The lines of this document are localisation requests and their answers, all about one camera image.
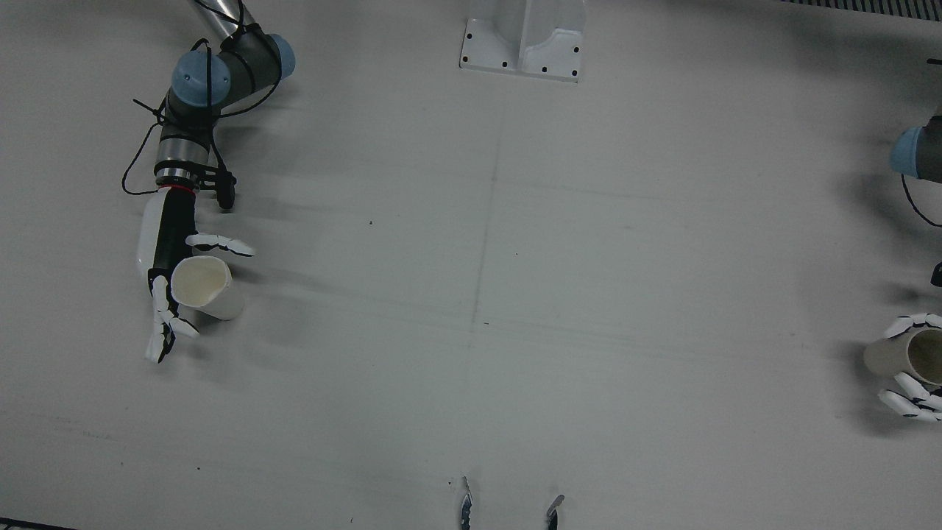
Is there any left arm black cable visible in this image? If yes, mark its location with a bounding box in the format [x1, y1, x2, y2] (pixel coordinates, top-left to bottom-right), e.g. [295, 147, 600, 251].
[902, 173, 942, 229]

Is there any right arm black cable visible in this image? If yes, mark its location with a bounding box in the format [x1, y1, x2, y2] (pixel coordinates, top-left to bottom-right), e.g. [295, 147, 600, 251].
[121, 22, 284, 196]

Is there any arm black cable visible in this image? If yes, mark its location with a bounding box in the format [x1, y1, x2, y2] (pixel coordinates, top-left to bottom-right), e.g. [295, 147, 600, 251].
[902, 173, 942, 229]
[121, 22, 284, 196]

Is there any paper cup brown inside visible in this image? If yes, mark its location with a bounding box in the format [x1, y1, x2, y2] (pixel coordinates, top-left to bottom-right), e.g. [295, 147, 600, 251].
[863, 328, 942, 387]

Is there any curved metal claw clamp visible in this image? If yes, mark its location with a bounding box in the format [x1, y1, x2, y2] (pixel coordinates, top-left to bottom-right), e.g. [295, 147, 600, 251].
[458, 476, 566, 530]

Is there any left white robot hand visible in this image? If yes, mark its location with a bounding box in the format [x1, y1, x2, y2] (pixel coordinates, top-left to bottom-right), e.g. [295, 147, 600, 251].
[877, 313, 942, 423]

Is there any white paper cup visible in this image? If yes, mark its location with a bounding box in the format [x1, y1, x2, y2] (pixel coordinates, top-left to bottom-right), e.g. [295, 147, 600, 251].
[171, 255, 245, 321]

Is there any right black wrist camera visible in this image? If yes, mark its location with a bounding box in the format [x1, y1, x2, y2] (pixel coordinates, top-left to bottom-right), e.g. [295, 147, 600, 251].
[197, 166, 238, 213]

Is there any white arm mount base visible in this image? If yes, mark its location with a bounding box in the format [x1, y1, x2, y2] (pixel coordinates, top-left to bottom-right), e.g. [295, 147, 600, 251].
[459, 0, 587, 83]

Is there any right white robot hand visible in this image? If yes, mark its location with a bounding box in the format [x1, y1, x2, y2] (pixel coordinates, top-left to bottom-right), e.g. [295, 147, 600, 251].
[136, 188, 256, 364]

